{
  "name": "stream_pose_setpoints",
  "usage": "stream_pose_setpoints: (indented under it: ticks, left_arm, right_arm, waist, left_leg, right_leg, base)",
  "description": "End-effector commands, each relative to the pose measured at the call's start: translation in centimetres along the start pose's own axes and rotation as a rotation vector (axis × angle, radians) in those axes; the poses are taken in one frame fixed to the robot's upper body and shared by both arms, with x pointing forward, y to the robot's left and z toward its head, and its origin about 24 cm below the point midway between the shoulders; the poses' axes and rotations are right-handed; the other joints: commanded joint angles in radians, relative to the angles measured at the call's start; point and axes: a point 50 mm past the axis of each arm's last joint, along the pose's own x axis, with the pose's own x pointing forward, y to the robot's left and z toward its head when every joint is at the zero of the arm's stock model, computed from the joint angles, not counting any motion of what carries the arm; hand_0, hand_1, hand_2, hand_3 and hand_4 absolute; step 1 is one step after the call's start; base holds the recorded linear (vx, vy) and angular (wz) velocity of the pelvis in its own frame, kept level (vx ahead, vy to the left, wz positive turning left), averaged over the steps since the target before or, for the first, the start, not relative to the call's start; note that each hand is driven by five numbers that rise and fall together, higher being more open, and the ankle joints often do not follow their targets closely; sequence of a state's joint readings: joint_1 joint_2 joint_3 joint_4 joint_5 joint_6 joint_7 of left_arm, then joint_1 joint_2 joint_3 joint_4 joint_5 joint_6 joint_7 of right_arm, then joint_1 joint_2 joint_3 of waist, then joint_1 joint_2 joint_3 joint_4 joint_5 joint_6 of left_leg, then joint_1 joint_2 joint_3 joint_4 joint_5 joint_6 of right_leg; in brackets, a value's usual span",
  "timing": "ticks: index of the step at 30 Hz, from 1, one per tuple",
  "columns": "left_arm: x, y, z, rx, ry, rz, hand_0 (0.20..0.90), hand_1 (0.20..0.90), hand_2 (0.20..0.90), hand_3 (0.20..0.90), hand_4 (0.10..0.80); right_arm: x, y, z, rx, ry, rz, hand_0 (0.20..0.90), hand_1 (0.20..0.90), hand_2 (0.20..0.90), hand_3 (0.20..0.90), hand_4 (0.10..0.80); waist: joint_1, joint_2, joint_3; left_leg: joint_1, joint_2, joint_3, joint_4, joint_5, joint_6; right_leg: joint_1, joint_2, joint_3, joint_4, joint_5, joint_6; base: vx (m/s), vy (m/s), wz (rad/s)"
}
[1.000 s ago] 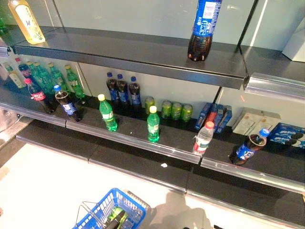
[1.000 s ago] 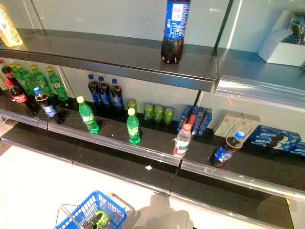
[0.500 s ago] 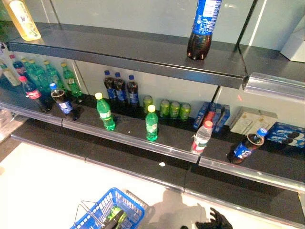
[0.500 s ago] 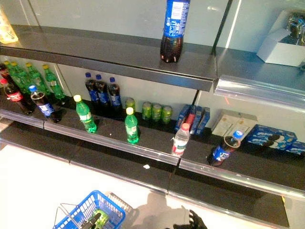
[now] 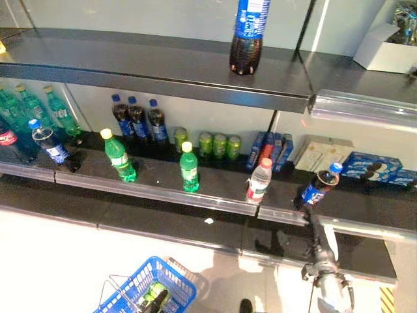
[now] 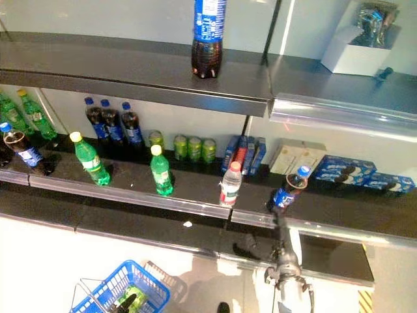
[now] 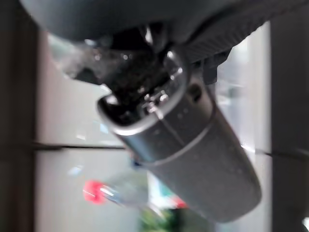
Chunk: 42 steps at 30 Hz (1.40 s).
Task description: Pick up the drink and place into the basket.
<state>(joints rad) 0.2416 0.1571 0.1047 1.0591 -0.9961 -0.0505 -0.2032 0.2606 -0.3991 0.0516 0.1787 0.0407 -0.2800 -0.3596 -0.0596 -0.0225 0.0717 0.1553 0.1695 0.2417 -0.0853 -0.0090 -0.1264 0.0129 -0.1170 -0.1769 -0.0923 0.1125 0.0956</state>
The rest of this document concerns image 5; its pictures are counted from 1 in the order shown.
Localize white cardboard box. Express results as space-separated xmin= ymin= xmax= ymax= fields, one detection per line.
xmin=352 ymin=0 xmax=417 ymax=75

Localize red label Coca-Cola bottle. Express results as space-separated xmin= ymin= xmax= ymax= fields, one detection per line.
xmin=0 ymin=117 xmax=35 ymax=164

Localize large blue Oreo box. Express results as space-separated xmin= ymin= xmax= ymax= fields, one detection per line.
xmin=339 ymin=151 xmax=403 ymax=182

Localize dark middle shelf board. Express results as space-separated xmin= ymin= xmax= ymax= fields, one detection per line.
xmin=0 ymin=129 xmax=417 ymax=243

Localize yellow black hazard tape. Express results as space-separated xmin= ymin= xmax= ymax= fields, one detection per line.
xmin=379 ymin=286 xmax=395 ymax=313

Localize small blue Oreo box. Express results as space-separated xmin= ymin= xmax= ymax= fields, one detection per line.
xmin=388 ymin=168 xmax=417 ymax=188

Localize red cap water bottle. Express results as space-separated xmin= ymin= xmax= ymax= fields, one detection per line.
xmin=245 ymin=157 xmax=274 ymax=205

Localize green Sprite bottle yellow cap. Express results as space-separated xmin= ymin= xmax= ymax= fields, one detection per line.
xmin=0 ymin=85 xmax=40 ymax=157
xmin=14 ymin=84 xmax=53 ymax=131
xmin=100 ymin=128 xmax=138 ymax=183
xmin=179 ymin=141 xmax=201 ymax=193
xmin=43 ymin=85 xmax=83 ymax=138

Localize dark right robot hand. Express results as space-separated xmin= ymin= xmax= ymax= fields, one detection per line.
xmin=300 ymin=207 xmax=338 ymax=265

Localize small Pepsi cola bottle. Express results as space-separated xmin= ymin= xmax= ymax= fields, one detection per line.
xmin=293 ymin=161 xmax=344 ymax=211
xmin=111 ymin=93 xmax=134 ymax=138
xmin=28 ymin=119 xmax=81 ymax=173
xmin=147 ymin=98 xmax=170 ymax=146
xmin=127 ymin=95 xmax=151 ymax=144

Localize packaged goods in white box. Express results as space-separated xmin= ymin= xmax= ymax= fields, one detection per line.
xmin=386 ymin=0 xmax=417 ymax=46

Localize dark left robot hand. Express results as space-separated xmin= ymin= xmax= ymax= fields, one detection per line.
xmin=140 ymin=288 xmax=171 ymax=313

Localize beige flat carton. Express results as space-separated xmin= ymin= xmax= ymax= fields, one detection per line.
xmin=294 ymin=134 xmax=354 ymax=174

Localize blue plastic shopping basket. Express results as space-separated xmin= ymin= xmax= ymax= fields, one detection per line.
xmin=92 ymin=256 xmax=198 ymax=313

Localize large Pepsi cola bottle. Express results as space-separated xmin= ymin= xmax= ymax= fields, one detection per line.
xmin=228 ymin=0 xmax=272 ymax=77

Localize dark shelf board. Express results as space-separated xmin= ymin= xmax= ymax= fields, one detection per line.
xmin=0 ymin=27 xmax=417 ymax=115
xmin=0 ymin=129 xmax=417 ymax=243
xmin=0 ymin=174 xmax=399 ymax=284

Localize blue red upright cookie box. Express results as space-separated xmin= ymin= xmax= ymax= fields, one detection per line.
xmin=259 ymin=132 xmax=277 ymax=164

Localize dark lower shelf board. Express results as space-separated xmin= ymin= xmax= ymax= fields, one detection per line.
xmin=0 ymin=174 xmax=399 ymax=284

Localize green soda can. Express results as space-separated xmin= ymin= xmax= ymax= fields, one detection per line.
xmin=226 ymin=135 xmax=242 ymax=161
xmin=197 ymin=131 xmax=214 ymax=158
xmin=212 ymin=133 xmax=228 ymax=160
xmin=173 ymin=127 xmax=189 ymax=155

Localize dark upper shelf board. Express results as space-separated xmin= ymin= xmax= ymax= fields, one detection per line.
xmin=0 ymin=27 xmax=417 ymax=115

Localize clear plastic price rail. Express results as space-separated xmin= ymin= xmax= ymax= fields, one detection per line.
xmin=307 ymin=89 xmax=417 ymax=127

